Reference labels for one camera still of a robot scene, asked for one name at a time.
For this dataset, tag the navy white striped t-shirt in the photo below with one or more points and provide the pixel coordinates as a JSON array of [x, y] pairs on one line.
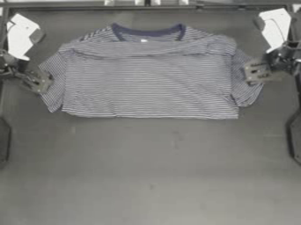
[[152, 82]]

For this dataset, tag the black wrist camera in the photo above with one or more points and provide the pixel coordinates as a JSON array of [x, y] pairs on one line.
[[259, 23], [36, 35]]

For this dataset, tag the light frame bracket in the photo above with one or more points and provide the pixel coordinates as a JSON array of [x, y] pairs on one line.
[[137, 2], [183, 2], [155, 2], [108, 2]]

